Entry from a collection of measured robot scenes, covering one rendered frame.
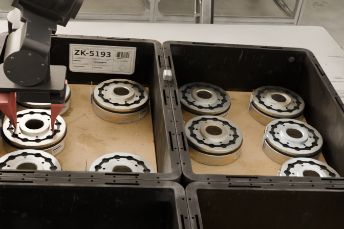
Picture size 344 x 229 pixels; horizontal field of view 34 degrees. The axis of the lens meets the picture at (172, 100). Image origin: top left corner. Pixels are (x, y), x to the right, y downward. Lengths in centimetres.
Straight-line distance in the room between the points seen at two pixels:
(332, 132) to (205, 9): 94
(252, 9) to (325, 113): 265
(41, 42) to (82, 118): 30
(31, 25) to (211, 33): 95
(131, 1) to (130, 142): 260
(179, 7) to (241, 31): 184
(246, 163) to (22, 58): 43
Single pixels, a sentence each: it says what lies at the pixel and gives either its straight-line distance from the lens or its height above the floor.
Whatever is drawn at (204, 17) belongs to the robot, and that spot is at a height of 66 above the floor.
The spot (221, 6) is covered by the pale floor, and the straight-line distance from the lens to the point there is 361.
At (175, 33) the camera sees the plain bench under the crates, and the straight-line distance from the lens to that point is 163.
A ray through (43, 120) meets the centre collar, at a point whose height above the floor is 87.
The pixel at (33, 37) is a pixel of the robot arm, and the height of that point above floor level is 108.
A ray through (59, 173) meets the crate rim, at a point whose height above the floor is 93.
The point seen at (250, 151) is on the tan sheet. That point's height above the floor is 83.
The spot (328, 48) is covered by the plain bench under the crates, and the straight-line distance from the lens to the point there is 172.
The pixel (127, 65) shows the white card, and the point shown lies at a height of 88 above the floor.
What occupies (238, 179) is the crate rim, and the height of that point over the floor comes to 93.
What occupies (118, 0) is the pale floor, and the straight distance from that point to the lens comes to 352.
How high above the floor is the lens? 143
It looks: 33 degrees down
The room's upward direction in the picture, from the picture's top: 8 degrees clockwise
